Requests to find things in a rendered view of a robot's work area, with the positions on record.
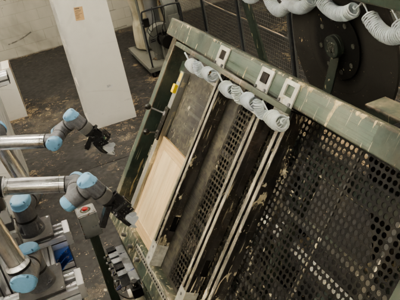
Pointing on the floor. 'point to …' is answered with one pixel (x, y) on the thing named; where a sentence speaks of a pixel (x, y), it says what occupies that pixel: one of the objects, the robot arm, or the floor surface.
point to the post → (104, 267)
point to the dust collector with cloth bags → (152, 31)
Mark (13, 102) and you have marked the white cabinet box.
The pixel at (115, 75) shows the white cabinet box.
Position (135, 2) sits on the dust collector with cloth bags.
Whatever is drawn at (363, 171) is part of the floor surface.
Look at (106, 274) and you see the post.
